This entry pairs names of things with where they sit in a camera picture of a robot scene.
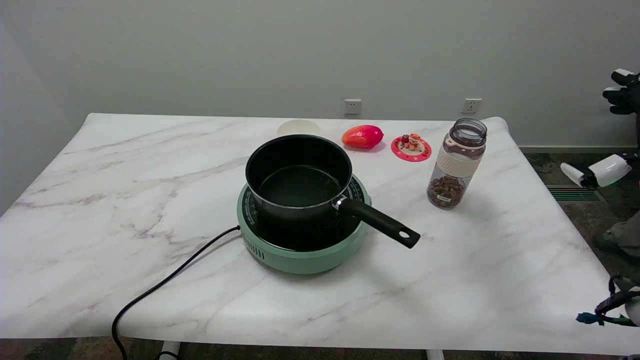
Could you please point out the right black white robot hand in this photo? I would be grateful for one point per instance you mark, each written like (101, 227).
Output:
(625, 95)

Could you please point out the clear bottle with beige sleeve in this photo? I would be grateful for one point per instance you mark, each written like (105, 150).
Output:
(456, 162)

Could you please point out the green floor vent grille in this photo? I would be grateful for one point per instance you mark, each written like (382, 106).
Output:
(575, 194)

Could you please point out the small orange toy figurine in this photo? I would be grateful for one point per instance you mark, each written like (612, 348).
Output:
(411, 141)

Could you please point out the pink round coaster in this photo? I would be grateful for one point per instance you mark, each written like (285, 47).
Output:
(411, 154)

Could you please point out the red mango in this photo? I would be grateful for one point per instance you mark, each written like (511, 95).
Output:
(362, 136)

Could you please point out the white table leg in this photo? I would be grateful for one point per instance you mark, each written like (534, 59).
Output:
(170, 350)
(435, 354)

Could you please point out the green induction cooker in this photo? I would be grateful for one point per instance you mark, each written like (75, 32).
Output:
(300, 261)

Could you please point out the white wall socket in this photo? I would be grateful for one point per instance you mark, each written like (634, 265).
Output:
(471, 106)
(352, 106)

